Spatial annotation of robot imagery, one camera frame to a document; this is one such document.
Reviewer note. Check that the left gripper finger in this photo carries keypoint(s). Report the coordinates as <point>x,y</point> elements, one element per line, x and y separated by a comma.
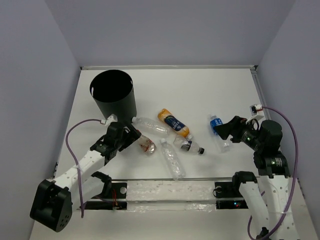
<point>132,131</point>
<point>129,141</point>

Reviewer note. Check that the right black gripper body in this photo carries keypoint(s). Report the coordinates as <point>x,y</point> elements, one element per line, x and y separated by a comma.
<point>248,135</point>

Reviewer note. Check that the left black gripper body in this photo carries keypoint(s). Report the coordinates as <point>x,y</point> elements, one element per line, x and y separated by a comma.
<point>125,137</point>

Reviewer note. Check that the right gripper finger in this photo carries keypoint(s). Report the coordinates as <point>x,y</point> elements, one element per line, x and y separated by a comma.
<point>232,128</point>
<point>235,140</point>

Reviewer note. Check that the clear bottle red cap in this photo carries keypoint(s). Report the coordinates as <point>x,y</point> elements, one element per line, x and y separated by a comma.
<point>146,145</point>

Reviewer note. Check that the clear crinkled bottle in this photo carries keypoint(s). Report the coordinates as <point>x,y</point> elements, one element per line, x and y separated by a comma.
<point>151,126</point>

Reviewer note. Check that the clear bottle white cap front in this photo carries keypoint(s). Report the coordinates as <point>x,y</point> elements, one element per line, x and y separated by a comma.
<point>172,160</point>

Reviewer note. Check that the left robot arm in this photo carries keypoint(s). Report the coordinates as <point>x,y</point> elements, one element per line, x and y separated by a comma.
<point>56,200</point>

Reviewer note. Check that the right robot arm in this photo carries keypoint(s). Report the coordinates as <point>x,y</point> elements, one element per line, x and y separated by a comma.
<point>268,197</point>

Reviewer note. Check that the black cylindrical bin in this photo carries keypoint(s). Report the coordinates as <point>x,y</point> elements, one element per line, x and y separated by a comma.
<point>113,92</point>

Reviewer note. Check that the blue label water bottle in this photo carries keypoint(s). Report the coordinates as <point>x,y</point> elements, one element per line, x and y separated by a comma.
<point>223,145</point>

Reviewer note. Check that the orange bottle blue label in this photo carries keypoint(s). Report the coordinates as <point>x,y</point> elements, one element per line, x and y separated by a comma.
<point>176,125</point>

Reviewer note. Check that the clear bottle black label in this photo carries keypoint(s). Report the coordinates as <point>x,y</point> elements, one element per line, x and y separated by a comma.
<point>188,146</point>

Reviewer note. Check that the clear tape strip front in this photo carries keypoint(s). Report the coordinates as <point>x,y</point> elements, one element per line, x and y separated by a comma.
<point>170,195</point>

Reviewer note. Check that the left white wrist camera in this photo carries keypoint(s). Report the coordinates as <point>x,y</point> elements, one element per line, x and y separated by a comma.
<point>111,119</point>

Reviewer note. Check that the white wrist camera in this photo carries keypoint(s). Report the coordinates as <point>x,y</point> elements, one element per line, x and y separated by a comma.
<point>111,119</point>
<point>256,113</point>

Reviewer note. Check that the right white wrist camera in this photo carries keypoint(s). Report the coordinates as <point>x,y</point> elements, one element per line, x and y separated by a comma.
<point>256,113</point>

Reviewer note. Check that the aluminium rail right edge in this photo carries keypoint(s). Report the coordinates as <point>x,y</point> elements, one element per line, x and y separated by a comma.
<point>260,92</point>

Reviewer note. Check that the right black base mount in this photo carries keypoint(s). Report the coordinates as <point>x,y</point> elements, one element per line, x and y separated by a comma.
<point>227,198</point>

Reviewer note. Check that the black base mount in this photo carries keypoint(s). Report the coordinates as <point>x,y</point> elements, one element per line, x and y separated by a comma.
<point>116,199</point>
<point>227,198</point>

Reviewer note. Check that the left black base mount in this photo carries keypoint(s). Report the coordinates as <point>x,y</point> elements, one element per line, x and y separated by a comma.
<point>116,199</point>

